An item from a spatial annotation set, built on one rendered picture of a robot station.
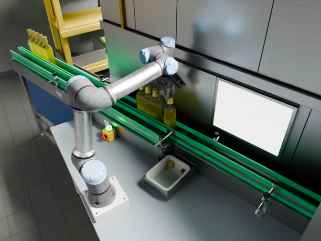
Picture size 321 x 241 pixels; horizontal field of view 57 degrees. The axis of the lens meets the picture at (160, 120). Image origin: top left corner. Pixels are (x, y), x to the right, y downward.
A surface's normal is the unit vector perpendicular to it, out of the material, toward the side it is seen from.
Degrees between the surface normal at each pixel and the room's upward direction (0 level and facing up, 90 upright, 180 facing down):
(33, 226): 0
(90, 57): 90
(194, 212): 0
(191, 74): 90
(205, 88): 90
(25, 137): 0
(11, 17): 90
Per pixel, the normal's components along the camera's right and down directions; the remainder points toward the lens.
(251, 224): -0.01, -0.77
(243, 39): -0.65, 0.49
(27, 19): 0.50, 0.55
